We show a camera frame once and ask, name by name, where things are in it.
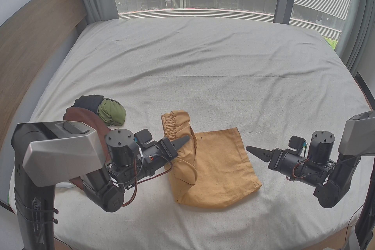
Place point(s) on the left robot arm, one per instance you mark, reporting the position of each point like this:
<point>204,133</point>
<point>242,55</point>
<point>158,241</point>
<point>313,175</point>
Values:
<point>58,155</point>

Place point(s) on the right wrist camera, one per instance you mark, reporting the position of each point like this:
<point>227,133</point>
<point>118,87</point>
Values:
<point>296,142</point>

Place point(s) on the brown shorts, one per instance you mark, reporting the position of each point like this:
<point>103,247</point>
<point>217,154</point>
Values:
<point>85,117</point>

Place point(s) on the tan shorts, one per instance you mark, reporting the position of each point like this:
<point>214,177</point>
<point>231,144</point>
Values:
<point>222,161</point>

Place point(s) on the bed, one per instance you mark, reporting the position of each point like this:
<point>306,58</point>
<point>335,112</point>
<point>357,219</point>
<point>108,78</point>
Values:
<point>205,67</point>

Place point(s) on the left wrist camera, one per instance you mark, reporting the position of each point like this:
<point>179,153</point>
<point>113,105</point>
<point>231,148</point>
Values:
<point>143,136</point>

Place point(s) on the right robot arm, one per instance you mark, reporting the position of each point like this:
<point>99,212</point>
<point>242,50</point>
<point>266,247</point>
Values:
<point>357,134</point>

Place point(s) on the black garment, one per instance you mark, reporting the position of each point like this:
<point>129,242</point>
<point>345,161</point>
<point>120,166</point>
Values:
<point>86,102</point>

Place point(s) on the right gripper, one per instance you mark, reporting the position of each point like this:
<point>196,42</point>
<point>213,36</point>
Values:
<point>282,161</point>

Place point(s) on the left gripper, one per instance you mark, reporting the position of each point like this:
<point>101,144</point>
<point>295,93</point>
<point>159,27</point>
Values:
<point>159,153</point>

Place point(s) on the green garment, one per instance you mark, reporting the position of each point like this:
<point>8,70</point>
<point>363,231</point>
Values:
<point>112,112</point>

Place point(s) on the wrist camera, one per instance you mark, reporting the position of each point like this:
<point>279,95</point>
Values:
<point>296,142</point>
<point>143,136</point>

